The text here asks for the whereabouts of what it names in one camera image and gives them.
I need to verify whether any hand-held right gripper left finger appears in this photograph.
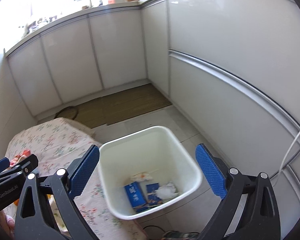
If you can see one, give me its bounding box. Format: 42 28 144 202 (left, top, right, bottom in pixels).
14 144 100 240

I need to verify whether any dark patterned cloth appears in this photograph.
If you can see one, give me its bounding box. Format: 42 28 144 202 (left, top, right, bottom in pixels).
162 231 198 240

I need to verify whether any crumpled stained paper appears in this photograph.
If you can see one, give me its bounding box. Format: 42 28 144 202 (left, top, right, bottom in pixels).
129 171 153 182

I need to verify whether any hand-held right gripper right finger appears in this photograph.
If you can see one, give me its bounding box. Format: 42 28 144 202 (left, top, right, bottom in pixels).
195 143 282 240

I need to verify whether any black cable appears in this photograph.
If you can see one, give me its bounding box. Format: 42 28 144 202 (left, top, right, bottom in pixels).
142 226 166 240

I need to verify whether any white plastic bin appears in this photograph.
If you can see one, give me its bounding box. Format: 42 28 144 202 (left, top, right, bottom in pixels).
98 126 203 220

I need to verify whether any round wire object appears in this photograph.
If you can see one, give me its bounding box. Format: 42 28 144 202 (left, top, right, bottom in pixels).
54 106 79 120

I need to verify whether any white crumpled tissue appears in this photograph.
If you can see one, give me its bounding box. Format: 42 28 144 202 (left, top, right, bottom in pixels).
156 182 180 201

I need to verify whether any white cable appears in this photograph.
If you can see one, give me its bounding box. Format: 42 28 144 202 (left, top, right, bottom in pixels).
277 119 300 178

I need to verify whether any blue carton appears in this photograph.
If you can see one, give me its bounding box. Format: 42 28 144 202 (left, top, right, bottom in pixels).
145 182 163 206
124 181 147 208

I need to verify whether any brown floor mat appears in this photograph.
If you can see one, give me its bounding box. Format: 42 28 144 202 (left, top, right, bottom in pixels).
76 83 172 128

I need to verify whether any floral tablecloth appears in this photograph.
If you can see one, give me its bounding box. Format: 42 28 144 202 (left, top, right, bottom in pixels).
4 117 148 240

